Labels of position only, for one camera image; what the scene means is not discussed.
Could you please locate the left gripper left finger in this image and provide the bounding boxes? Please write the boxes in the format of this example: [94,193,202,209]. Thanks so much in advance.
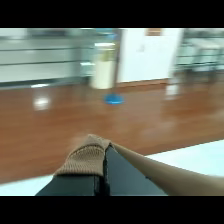
[35,173,105,197]

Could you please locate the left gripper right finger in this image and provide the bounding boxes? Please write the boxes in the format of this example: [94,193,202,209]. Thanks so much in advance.
[103,144,168,197]

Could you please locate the tan knitted garment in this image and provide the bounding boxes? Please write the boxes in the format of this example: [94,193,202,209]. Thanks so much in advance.
[53,133,224,197]

